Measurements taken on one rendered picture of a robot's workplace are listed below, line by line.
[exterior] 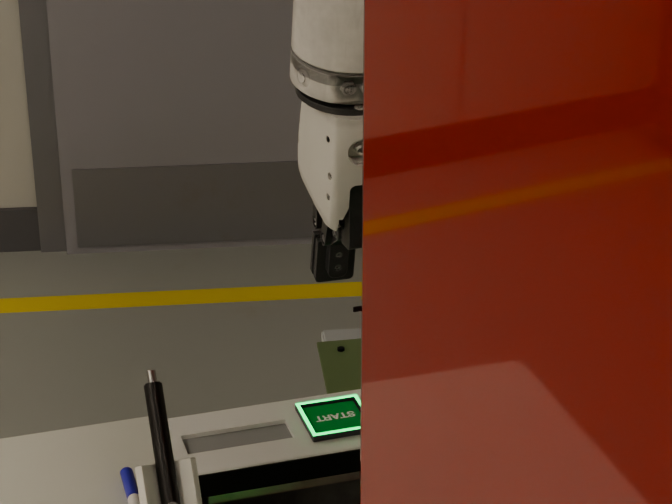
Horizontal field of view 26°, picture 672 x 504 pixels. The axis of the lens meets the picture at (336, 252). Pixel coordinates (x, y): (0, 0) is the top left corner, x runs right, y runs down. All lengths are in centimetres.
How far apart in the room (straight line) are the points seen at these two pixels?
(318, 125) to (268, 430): 29
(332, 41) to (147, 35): 272
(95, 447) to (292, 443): 16
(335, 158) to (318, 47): 9
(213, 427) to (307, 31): 37
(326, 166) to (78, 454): 32
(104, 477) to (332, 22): 40
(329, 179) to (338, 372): 55
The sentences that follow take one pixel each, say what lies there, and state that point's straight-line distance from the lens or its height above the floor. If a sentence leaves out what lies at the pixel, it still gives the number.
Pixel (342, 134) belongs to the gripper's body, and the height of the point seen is 124.
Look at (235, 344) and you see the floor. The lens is 342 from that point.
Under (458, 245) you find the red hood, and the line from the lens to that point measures 45.
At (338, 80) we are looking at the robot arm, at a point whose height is 128.
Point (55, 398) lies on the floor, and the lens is 325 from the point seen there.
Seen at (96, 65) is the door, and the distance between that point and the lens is 376.
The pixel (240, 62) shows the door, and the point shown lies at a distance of 375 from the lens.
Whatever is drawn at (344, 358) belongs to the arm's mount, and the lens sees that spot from 162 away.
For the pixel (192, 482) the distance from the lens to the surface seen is 94.
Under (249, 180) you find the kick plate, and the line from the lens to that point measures 385.
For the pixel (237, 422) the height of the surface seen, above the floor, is 96.
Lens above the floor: 160
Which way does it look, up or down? 24 degrees down
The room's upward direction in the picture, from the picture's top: straight up
